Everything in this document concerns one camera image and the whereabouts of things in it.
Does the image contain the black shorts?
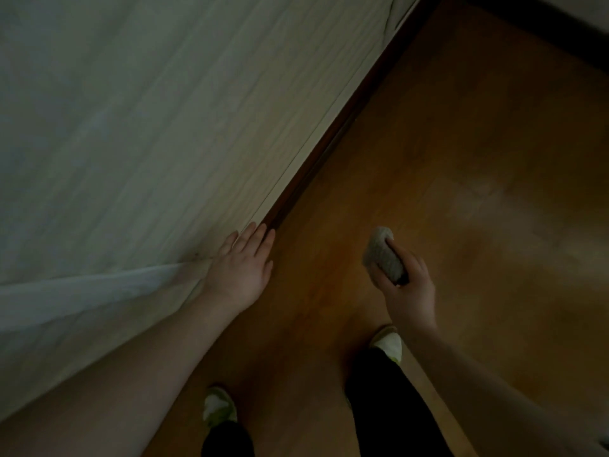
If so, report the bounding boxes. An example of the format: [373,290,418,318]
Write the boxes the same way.
[199,347,456,457]

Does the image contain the person's left forearm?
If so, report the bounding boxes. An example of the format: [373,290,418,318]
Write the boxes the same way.
[0,291,240,457]

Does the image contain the person's left hand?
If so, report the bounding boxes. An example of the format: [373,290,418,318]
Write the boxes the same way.
[202,222,276,315]

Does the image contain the person's right hand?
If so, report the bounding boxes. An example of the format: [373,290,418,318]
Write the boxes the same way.
[369,237,438,334]

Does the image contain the grey cleaning cloth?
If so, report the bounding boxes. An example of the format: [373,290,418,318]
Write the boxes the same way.
[362,227,410,286]

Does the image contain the person's right forearm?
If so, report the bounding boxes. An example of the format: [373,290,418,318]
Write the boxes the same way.
[403,323,609,457]

